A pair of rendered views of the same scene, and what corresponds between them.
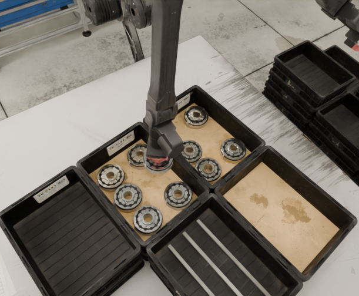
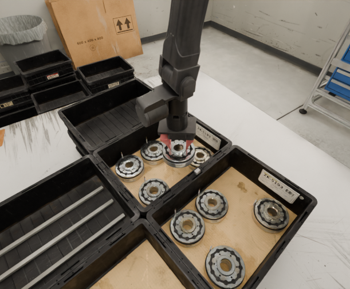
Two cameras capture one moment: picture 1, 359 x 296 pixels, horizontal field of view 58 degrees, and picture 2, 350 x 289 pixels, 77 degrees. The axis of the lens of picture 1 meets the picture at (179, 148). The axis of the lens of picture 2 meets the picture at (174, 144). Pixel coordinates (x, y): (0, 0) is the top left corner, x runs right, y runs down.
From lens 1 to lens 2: 0.82 m
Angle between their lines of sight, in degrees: 53
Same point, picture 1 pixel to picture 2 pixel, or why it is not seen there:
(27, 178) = not seen: hidden behind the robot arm
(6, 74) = (301, 118)
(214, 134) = (250, 242)
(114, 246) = not seen: hidden behind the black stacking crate
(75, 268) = (101, 128)
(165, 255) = (94, 186)
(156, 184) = (170, 175)
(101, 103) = (270, 141)
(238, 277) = (48, 261)
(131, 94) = (293, 164)
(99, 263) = (100, 140)
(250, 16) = not seen: outside the picture
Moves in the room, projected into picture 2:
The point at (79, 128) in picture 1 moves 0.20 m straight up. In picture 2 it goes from (235, 129) to (244, 98)
